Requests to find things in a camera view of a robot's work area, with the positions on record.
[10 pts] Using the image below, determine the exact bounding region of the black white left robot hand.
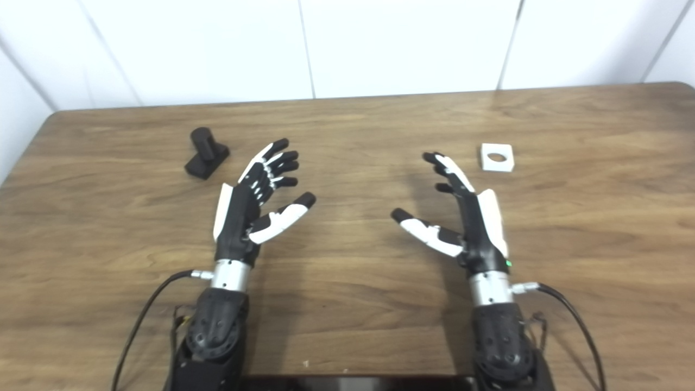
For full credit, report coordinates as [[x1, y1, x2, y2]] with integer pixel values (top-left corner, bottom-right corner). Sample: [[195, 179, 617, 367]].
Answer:
[[213, 138, 317, 268]]

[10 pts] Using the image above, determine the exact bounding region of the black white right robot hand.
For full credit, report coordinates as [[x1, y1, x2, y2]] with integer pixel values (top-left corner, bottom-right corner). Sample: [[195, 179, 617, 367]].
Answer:
[[390, 152, 514, 275]]

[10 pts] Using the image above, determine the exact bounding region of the black peg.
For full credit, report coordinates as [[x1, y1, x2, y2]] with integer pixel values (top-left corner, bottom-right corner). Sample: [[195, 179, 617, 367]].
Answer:
[[184, 127, 230, 180]]

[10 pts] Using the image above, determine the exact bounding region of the white square piece with hole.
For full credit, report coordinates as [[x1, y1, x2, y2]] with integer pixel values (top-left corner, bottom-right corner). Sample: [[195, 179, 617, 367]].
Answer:
[[480, 143, 515, 173]]

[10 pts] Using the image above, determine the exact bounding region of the black robot torso edge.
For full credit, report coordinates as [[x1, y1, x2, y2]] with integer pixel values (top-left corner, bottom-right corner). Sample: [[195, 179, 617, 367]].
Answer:
[[239, 374, 478, 391]]

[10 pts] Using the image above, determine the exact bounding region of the thin right arm wire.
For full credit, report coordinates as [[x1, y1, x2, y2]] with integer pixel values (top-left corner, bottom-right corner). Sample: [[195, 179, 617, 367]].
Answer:
[[522, 312, 549, 351]]

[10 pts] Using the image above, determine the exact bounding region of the thin arm wire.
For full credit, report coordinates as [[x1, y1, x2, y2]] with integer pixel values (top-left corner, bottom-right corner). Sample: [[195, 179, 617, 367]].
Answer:
[[170, 304, 195, 354], [522, 312, 549, 351]]

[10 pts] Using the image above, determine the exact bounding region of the thin left arm wire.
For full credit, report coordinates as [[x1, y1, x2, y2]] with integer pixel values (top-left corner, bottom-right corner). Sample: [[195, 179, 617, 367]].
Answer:
[[170, 304, 195, 354]]

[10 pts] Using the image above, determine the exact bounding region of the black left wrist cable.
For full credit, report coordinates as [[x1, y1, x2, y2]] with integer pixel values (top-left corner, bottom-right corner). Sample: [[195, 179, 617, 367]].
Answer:
[[111, 269, 215, 391]]

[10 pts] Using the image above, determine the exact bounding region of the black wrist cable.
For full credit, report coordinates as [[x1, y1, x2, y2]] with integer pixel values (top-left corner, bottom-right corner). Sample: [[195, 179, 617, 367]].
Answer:
[[510, 281, 607, 391], [111, 269, 215, 391]]

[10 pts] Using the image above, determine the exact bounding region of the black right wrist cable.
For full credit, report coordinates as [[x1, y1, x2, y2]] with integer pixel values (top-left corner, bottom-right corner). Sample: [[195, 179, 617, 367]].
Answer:
[[510, 281, 607, 391]]

